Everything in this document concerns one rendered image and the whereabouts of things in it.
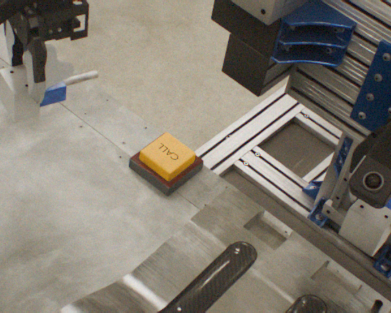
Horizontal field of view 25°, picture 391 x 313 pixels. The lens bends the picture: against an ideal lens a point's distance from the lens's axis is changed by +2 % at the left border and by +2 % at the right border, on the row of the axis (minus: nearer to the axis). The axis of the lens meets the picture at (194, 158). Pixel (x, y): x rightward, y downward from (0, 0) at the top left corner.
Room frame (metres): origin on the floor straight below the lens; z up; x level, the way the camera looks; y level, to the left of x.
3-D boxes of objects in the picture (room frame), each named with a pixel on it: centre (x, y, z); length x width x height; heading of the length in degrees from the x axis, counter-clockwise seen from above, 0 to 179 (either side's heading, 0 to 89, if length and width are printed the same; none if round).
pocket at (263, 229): (0.73, -0.12, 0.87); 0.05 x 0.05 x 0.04; 58
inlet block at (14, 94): (0.86, 0.21, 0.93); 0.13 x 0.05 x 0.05; 129
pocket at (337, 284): (0.67, -0.21, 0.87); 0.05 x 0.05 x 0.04; 58
